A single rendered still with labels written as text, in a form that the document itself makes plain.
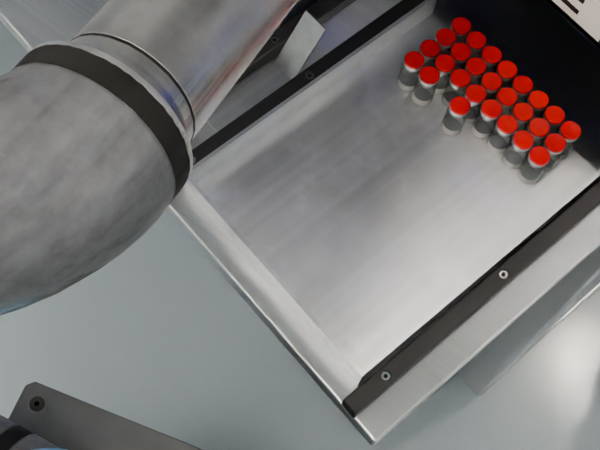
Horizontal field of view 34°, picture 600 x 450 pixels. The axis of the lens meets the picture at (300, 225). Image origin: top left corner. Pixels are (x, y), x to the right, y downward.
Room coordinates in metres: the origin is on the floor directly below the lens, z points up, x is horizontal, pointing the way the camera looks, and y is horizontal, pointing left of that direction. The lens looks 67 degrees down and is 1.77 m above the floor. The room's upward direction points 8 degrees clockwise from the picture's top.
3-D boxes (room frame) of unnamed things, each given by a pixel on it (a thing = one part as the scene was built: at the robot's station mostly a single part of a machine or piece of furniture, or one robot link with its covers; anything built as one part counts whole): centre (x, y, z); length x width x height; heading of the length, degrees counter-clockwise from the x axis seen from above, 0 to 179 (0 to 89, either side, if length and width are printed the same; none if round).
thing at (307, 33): (0.53, 0.06, 0.91); 0.14 x 0.03 x 0.06; 139
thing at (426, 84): (0.55, -0.11, 0.90); 0.02 x 0.02 x 0.05
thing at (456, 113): (0.52, -0.14, 0.90); 0.02 x 0.02 x 0.05
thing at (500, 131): (0.53, -0.16, 0.90); 0.18 x 0.02 x 0.05; 48
